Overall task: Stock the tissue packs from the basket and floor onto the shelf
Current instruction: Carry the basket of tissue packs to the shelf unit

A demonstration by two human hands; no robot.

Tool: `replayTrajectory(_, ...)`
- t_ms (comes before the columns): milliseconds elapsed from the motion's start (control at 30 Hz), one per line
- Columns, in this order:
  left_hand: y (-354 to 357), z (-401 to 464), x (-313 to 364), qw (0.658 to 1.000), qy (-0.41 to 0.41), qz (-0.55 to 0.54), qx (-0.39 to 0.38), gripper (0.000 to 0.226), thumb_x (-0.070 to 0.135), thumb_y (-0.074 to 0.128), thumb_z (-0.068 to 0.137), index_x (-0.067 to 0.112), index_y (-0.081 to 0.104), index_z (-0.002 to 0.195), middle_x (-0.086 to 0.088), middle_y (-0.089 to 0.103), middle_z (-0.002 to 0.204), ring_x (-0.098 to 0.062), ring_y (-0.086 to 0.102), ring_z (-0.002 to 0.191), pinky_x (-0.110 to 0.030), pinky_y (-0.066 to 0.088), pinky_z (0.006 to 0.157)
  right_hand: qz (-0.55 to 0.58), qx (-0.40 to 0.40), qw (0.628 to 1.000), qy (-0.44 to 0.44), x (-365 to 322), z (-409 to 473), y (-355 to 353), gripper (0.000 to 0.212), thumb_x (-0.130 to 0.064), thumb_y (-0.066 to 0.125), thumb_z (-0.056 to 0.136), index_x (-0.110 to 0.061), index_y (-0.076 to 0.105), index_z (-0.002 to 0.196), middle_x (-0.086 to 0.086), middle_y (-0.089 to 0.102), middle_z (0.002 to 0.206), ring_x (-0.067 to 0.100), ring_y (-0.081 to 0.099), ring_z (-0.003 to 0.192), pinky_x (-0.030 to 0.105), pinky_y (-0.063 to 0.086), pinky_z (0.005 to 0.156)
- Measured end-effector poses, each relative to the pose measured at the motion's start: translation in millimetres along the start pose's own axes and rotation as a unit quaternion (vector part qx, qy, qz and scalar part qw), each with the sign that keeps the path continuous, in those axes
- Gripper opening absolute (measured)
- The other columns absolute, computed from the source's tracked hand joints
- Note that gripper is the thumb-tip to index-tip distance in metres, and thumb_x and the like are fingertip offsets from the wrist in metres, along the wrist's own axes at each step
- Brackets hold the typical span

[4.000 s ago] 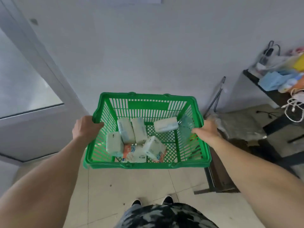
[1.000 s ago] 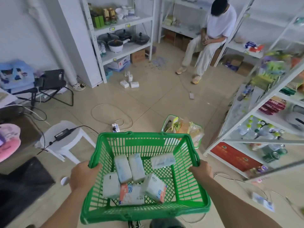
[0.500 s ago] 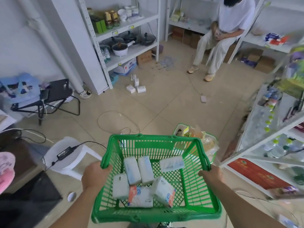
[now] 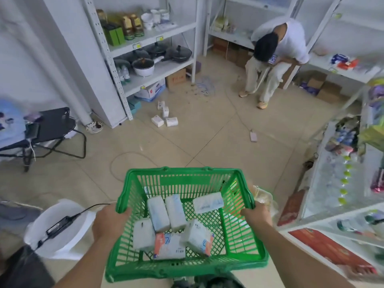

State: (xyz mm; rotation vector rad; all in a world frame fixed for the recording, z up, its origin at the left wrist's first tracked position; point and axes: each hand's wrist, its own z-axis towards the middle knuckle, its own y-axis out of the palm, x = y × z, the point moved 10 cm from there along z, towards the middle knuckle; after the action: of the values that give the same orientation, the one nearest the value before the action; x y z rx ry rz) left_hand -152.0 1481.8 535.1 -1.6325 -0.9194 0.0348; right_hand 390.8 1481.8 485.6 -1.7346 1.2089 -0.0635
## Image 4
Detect stack of brown cardboard boxes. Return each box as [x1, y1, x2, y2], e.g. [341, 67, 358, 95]
[211, 37, 255, 69]

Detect red printed carton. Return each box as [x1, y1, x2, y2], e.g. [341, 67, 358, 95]
[289, 228, 378, 275]

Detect green carton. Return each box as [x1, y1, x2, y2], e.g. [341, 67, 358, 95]
[103, 23, 126, 46]

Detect white floor dish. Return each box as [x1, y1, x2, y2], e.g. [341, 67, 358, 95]
[85, 121, 104, 134]

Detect black cable with adapter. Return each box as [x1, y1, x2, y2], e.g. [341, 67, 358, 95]
[34, 203, 111, 252]

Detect group of white ceramic bowls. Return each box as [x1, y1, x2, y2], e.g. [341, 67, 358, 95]
[141, 9, 171, 30]

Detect pile of white tissue packets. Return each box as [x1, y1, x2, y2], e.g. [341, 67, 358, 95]
[132, 192, 225, 261]

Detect person's left hand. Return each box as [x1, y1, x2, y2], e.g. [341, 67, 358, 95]
[92, 203, 132, 247]

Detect light blue printed cloth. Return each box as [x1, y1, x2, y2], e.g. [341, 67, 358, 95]
[0, 99, 30, 144]

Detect teal box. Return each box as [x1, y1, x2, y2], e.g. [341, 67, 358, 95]
[127, 98, 142, 117]

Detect person's right forearm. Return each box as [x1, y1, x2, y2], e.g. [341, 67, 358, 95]
[255, 224, 360, 288]

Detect white metal shelf unit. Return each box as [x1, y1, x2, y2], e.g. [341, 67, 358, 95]
[203, 0, 303, 57]
[300, 0, 384, 87]
[82, 0, 201, 121]

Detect green plastic shopping basket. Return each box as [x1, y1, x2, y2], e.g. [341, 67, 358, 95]
[105, 167, 270, 283]

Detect black cloth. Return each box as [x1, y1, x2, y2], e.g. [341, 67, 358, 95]
[0, 245, 56, 288]

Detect clear plastic food packet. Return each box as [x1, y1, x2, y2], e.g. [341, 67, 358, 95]
[252, 185, 279, 218]

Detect row of clear water bottles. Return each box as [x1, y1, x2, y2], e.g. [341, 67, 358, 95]
[321, 153, 360, 209]

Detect black frying pan with lid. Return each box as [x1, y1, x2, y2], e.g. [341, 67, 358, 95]
[154, 45, 193, 64]
[147, 42, 167, 61]

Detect red flat carton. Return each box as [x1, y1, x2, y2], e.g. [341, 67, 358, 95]
[277, 189, 306, 227]

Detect open brown cardboard boxes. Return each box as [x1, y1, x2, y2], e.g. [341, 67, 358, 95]
[295, 70, 344, 105]

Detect clear spray bottles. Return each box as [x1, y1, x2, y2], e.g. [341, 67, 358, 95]
[115, 65, 132, 86]

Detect blue and red packets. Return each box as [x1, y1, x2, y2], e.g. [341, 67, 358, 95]
[330, 53, 362, 71]

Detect brown cardboard box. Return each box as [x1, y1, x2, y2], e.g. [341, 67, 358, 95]
[165, 68, 187, 89]

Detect blue plastic packets heap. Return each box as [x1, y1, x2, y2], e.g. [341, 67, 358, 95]
[192, 74, 217, 97]

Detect yellow cooking oil bottle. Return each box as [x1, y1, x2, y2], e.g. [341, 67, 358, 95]
[122, 15, 135, 41]
[131, 13, 145, 37]

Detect white glass-fronted shelf unit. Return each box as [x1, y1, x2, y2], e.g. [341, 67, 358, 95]
[277, 78, 384, 278]

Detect white and blue carton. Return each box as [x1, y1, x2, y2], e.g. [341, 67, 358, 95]
[134, 78, 166, 102]

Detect white cooking pot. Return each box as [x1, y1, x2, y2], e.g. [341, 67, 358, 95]
[132, 58, 155, 77]

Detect person's right hand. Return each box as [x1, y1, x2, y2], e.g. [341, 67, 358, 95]
[240, 201, 273, 230]

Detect person's left forearm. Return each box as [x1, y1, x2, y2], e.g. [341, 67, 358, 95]
[54, 241, 112, 288]

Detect black folding chair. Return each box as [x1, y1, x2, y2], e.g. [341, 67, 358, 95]
[0, 107, 87, 173]

